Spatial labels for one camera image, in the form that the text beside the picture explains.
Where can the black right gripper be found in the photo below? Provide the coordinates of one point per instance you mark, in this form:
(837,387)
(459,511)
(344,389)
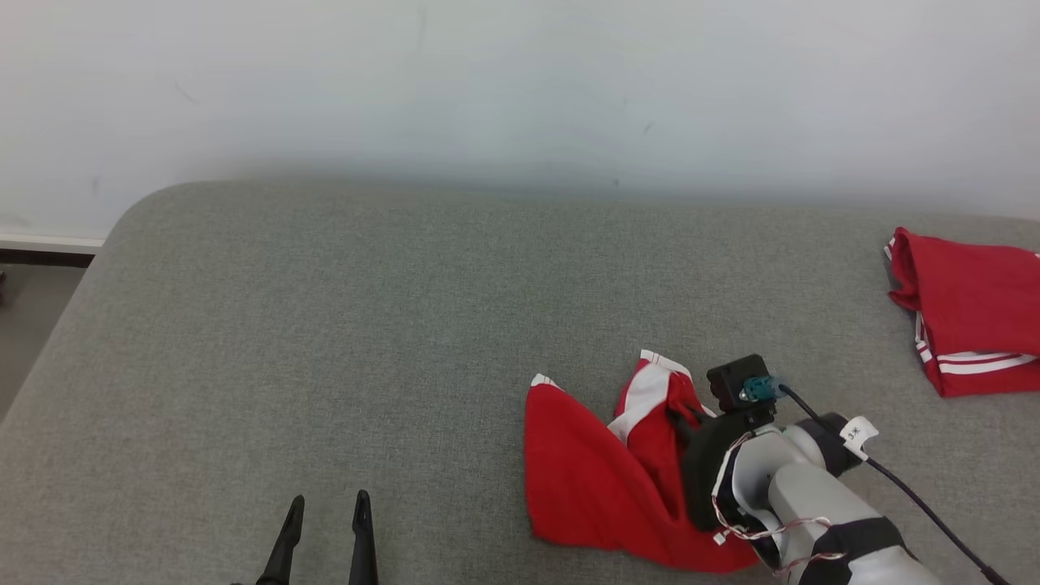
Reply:
(703,471)

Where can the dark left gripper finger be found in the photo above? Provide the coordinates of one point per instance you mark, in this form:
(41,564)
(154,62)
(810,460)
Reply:
(284,544)
(363,544)

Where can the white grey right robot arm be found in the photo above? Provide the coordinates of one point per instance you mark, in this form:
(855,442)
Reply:
(812,504)

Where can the red shorts with Bulls print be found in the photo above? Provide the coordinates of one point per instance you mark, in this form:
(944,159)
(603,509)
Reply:
(585,479)

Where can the red jersey with black number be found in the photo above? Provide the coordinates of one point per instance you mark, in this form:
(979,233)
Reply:
(975,309)

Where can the white and black baseboard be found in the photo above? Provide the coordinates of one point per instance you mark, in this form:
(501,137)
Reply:
(45,248)

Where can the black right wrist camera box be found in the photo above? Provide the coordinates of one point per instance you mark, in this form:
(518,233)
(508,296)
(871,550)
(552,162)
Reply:
(735,382)

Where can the grey fabric sofa cushion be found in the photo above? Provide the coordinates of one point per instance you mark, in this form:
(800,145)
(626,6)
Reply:
(325,366)

